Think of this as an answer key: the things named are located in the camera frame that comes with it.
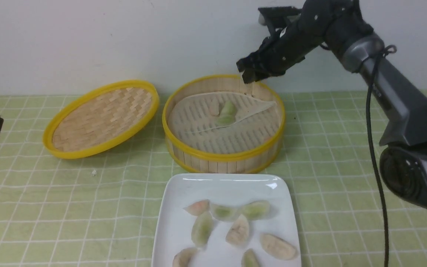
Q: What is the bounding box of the pink dumpling in steamer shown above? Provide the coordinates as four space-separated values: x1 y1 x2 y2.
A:
209 99 220 117

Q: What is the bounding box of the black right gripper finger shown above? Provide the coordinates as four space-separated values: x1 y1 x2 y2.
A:
242 68 281 84
236 52 264 72

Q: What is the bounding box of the bamboo steamer lid yellow rim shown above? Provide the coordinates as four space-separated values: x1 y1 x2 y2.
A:
42 80 160 159

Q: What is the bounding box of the pink dumpling on plate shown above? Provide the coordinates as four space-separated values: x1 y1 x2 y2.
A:
183 199 210 216

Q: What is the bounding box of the white steamer liner cloth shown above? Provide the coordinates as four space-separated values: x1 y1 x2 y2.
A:
167 91 281 154

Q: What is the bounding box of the white dumpling plate right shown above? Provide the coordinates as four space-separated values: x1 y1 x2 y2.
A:
260 233 298 261

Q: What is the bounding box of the green dumpling steamer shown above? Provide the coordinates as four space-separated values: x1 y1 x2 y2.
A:
219 101 237 116
216 114 235 127

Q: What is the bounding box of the long green dumpling plate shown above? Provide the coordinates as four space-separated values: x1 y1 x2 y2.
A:
191 211 215 248

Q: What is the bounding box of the green dumpling plate right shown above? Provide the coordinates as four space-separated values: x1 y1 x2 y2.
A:
239 200 271 220

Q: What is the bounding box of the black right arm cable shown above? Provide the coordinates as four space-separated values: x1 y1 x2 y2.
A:
365 45 397 267

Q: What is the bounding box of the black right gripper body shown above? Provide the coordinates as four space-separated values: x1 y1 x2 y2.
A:
256 0 338 75

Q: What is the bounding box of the white dumpling plate bottom-left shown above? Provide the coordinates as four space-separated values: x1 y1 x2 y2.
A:
172 247 198 267

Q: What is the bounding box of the green dumpling plate bottom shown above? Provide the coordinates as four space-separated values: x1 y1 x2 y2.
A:
241 248 261 267

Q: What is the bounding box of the bamboo steamer basket yellow rim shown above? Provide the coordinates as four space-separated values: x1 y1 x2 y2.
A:
162 75 286 174

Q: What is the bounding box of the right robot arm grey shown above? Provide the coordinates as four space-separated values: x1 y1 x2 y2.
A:
236 0 427 209

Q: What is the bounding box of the white dumpling plate middle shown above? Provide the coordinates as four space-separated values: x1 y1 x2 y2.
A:
225 214 250 247

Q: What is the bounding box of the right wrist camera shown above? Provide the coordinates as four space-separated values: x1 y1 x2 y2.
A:
258 6 302 36

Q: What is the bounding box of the white square plate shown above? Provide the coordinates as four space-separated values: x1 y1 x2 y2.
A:
151 174 303 267

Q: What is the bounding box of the green dumpling plate centre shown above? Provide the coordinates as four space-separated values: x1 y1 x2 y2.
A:
210 203 239 222

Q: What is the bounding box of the green checked tablecloth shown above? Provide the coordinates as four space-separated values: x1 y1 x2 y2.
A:
0 91 427 267

